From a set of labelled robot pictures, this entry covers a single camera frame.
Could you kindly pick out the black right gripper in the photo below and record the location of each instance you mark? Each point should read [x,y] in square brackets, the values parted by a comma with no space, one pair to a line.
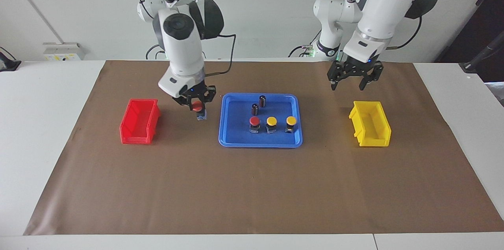
[195,91]

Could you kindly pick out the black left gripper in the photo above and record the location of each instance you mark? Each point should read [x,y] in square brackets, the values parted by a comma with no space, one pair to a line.
[354,69]

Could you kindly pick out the red push button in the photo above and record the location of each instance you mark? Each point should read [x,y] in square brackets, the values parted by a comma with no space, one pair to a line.
[254,121]
[197,106]

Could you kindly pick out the yellow push button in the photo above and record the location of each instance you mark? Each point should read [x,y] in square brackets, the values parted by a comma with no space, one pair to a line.
[291,120]
[271,121]

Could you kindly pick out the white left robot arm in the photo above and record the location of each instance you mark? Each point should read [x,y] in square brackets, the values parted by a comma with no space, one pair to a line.
[382,6]

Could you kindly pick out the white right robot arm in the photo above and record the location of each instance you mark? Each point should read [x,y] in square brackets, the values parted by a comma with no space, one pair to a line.
[181,45]

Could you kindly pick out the blue plastic tray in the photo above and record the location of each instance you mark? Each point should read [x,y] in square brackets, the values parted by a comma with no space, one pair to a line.
[240,139]

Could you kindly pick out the black cylindrical capacitor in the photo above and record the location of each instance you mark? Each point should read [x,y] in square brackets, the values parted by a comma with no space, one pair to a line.
[255,110]
[262,101]

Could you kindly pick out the yellow plastic bin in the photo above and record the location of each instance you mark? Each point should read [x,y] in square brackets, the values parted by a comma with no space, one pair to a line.
[374,139]

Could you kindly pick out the red plastic bin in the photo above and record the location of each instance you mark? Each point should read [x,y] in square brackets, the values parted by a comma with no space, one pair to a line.
[136,136]

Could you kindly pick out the brown paper table mat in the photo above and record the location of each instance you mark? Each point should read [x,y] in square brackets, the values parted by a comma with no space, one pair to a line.
[252,187]

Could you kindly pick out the black stand pole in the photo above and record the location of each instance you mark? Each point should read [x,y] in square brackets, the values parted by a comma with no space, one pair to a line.
[482,56]

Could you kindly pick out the white wall socket box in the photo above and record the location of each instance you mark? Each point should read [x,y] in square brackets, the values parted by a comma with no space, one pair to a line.
[61,50]

